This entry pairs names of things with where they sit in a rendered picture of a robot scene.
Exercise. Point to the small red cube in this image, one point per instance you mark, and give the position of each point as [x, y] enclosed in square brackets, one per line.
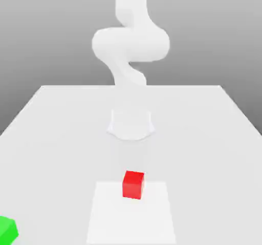
[132, 185]

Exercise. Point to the small green cube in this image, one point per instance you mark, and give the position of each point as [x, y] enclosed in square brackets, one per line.
[7, 230]

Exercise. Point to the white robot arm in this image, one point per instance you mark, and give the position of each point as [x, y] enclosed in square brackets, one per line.
[131, 44]

